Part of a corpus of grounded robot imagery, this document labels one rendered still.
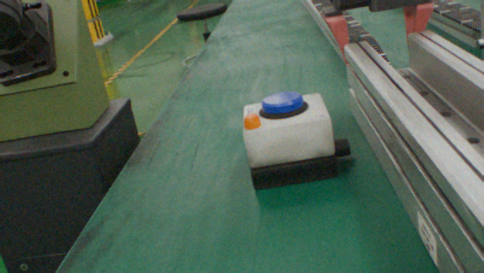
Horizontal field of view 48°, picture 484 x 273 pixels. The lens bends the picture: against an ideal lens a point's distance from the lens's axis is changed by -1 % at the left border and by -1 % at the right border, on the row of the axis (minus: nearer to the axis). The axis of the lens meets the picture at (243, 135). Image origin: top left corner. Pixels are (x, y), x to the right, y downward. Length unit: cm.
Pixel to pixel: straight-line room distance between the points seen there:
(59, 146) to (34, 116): 8
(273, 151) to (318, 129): 5
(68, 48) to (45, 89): 7
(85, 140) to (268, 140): 35
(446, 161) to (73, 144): 56
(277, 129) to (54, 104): 43
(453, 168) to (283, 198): 21
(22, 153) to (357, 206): 50
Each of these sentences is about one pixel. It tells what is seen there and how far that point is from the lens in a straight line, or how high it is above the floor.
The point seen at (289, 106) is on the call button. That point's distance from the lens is 51.
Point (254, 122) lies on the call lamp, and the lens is 49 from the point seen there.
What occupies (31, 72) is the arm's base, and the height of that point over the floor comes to 88.
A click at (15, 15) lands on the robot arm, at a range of 73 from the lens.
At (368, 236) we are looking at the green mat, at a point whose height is 78.
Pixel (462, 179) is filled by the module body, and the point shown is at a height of 86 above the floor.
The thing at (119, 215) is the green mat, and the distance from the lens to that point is 53.
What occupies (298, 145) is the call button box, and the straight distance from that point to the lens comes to 50.
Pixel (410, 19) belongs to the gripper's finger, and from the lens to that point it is 72.
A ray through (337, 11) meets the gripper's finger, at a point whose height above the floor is 90.
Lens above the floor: 101
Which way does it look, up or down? 21 degrees down
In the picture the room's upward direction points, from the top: 11 degrees counter-clockwise
